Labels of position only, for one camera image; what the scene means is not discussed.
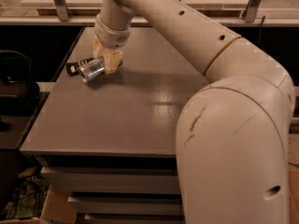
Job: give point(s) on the grey drawer cabinet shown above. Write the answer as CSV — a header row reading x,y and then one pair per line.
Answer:
x,y
110,145

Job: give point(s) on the black chair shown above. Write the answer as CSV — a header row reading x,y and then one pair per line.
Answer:
x,y
19,91

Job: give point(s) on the cardboard box right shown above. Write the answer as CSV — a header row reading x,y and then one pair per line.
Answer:
x,y
294,197

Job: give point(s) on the silver redbull can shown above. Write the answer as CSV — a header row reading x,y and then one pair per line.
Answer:
x,y
95,68

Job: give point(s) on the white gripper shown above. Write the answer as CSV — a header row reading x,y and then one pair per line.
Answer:
x,y
111,38

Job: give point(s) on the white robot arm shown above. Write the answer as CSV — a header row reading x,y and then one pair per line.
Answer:
x,y
232,136

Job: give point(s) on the colourful snack bag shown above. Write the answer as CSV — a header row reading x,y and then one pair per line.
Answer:
x,y
28,198

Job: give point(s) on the black rxbar chocolate bar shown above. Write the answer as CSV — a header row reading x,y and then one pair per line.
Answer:
x,y
72,68

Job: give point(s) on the metal railing frame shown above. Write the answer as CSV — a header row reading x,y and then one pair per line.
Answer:
x,y
237,13

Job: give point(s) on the cardboard box left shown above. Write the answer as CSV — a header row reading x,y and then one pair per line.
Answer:
x,y
57,209

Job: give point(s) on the cardboard box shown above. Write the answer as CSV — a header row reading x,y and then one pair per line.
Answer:
x,y
294,197
57,209

